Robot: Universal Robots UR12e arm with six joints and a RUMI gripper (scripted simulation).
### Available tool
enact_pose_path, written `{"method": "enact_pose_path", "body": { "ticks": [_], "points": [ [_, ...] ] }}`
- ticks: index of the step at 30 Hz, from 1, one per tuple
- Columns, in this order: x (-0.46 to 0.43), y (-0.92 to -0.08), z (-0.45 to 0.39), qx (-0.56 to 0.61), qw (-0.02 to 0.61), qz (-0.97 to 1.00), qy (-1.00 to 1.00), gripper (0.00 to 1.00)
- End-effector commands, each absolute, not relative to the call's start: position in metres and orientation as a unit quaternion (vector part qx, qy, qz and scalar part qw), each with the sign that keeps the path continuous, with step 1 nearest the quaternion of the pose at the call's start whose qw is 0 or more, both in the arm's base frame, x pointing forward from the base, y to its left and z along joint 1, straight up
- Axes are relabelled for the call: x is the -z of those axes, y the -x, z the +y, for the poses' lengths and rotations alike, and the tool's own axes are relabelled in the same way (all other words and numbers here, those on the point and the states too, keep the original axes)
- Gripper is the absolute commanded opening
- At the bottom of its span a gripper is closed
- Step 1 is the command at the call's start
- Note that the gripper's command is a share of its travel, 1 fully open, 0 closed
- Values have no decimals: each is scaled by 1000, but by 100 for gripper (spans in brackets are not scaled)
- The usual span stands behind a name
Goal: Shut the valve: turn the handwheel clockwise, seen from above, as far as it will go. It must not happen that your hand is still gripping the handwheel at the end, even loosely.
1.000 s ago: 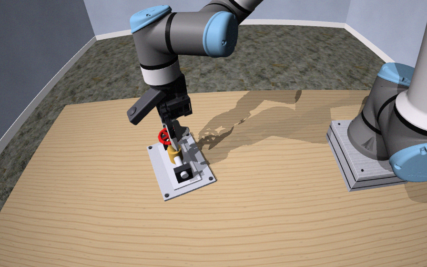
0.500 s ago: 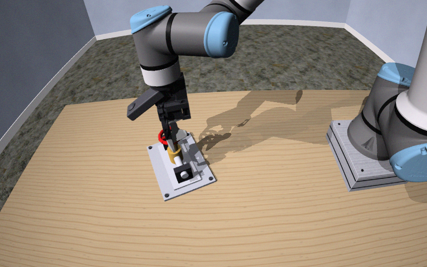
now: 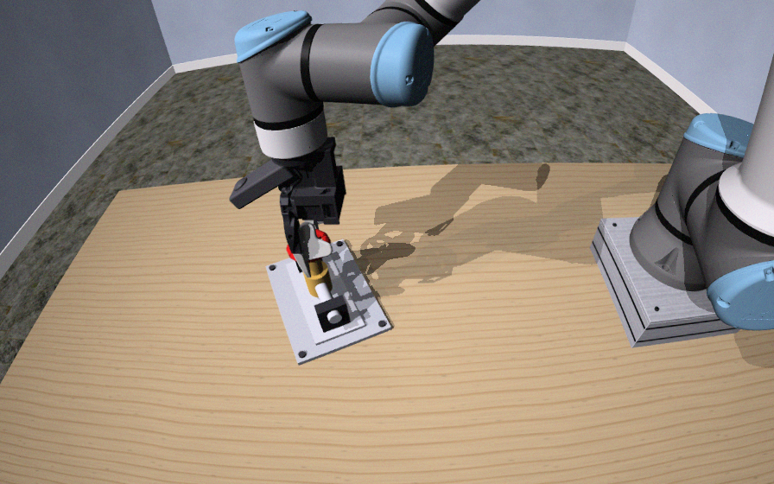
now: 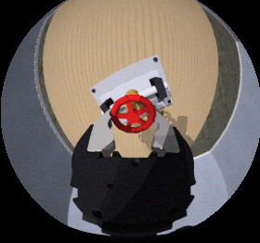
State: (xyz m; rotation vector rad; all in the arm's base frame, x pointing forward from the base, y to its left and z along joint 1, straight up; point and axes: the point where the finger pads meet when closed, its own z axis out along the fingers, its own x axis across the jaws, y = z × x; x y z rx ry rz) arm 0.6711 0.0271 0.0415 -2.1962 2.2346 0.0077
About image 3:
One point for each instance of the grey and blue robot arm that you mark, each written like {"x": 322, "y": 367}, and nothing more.
{"x": 290, "y": 67}

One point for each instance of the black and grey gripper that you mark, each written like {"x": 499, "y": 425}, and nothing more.
{"x": 315, "y": 183}

